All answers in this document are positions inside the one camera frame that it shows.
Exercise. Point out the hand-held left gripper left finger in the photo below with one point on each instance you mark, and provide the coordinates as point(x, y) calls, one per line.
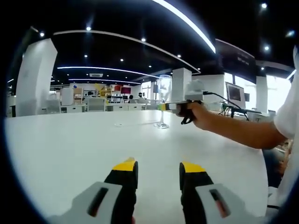
point(109, 200)

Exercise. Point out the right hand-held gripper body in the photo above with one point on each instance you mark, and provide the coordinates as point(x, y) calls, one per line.
point(195, 91)

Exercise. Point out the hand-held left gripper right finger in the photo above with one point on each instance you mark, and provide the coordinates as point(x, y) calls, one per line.
point(203, 200)

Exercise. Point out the clear stemmed glass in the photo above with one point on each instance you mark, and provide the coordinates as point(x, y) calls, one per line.
point(164, 91)

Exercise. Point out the computer monitor on stand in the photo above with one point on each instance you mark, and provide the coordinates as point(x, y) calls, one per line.
point(235, 93)

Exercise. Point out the black monitor stand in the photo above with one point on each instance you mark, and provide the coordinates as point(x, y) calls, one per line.
point(233, 110)

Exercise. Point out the person's right hand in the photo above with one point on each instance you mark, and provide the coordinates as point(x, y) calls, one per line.
point(198, 114)

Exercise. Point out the black hanging sign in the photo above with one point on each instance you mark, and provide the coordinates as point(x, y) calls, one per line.
point(236, 58)

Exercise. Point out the grey mesh office chair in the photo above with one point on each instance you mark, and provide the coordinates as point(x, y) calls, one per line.
point(96, 104)

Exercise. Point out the white table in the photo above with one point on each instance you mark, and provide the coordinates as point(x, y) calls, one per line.
point(70, 144)

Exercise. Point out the long ceiling light strip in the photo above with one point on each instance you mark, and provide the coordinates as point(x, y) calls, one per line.
point(187, 21)

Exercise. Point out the ceiling air vent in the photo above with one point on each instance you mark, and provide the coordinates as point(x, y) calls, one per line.
point(95, 75)

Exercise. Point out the person's dark trousers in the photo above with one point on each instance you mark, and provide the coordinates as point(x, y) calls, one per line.
point(273, 165)

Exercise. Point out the white tall cabinet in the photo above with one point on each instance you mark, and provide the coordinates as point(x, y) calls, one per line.
point(67, 96)

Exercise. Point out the red wall screen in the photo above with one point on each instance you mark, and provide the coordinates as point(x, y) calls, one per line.
point(126, 90)

